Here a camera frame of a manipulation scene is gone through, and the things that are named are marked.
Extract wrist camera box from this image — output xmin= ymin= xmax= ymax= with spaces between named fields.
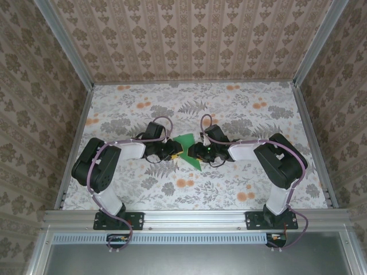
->
xmin=202 ymin=124 xmax=224 ymax=146
xmin=144 ymin=121 xmax=169 ymax=142

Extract green paper sheet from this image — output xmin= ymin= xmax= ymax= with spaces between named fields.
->
xmin=171 ymin=133 xmax=203 ymax=172

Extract floral table cover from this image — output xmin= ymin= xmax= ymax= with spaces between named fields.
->
xmin=61 ymin=82 xmax=331 ymax=212

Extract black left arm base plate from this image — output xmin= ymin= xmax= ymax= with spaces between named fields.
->
xmin=93 ymin=211 xmax=145 ymax=231

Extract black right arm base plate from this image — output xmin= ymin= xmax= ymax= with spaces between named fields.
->
xmin=245 ymin=211 xmax=299 ymax=231

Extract aluminium table side rail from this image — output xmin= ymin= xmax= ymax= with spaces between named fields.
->
xmin=290 ymin=81 xmax=339 ymax=209
xmin=53 ymin=84 xmax=95 ymax=210

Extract grey metal panel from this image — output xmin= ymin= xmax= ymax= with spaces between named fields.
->
xmin=42 ymin=243 xmax=354 ymax=275

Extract black wiring connector box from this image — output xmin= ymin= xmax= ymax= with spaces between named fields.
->
xmin=106 ymin=233 xmax=131 ymax=249
xmin=265 ymin=232 xmax=288 ymax=249

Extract grey slotted cable duct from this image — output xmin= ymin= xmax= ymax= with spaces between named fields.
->
xmin=52 ymin=231 xmax=270 ymax=245

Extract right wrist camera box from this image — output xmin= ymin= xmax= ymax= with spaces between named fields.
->
xmin=202 ymin=124 xmax=224 ymax=146

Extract aluminium corner post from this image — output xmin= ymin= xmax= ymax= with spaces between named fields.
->
xmin=33 ymin=0 xmax=95 ymax=90
xmin=292 ymin=0 xmax=350 ymax=87

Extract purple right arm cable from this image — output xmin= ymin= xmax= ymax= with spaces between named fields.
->
xmin=200 ymin=113 xmax=309 ymax=252

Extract thin aluminium table end rail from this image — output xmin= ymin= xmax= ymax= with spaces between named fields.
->
xmin=92 ymin=80 xmax=295 ymax=86

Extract aluminium panel frame rail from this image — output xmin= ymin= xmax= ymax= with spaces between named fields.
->
xmin=25 ymin=229 xmax=55 ymax=275
xmin=339 ymin=230 xmax=362 ymax=275

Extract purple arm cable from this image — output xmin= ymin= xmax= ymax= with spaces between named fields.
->
xmin=200 ymin=113 xmax=309 ymax=252
xmin=85 ymin=115 xmax=174 ymax=254

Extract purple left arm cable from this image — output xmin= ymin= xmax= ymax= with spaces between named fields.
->
xmin=85 ymin=115 xmax=174 ymax=254

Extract wide aluminium mounting rail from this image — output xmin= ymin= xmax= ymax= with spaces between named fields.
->
xmin=42 ymin=208 xmax=350 ymax=232

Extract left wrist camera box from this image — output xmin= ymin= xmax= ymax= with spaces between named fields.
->
xmin=144 ymin=121 xmax=169 ymax=142

